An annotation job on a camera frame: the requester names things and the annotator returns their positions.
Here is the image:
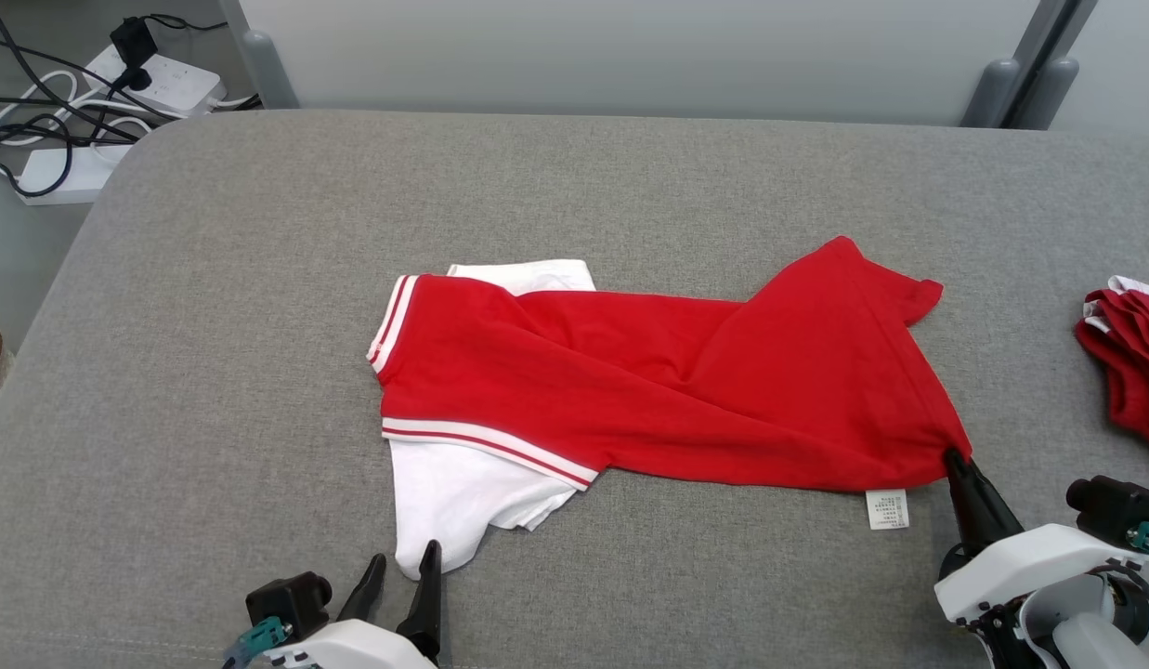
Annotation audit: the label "plain white power strip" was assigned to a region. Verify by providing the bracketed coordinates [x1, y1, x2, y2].
[17, 144, 134, 205]

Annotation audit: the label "grey partition foot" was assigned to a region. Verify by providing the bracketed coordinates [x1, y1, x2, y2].
[242, 31, 302, 111]
[960, 58, 1022, 128]
[1012, 58, 1080, 131]

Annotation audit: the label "red and white t-shirt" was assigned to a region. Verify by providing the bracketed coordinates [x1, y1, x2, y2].
[366, 235, 973, 582]

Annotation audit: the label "white power strip with sockets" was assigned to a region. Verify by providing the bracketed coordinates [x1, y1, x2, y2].
[84, 51, 228, 119]

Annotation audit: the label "white power strip with cables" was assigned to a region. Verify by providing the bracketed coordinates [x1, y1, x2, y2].
[0, 0, 259, 199]

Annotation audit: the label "red Bulls 23 shorts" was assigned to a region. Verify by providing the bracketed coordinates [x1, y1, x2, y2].
[1074, 275, 1149, 475]

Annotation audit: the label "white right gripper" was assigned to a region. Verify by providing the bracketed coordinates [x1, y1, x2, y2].
[934, 448, 1149, 628]

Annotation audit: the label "white power cable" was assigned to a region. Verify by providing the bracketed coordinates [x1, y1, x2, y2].
[0, 93, 159, 179]

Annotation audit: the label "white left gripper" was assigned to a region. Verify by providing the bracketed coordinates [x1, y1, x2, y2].
[262, 540, 443, 669]

